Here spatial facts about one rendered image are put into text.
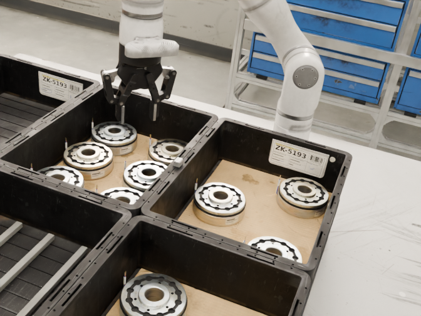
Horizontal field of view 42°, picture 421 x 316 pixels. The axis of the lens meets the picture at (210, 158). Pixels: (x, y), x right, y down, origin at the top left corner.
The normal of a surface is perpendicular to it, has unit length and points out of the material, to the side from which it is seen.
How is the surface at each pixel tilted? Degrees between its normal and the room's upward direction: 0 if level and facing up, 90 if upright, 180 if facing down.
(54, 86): 90
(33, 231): 0
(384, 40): 90
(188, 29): 90
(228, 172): 0
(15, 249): 0
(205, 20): 90
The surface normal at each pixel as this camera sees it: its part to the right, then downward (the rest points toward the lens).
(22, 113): 0.11, -0.84
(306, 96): 0.08, 0.58
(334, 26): -0.35, 0.47
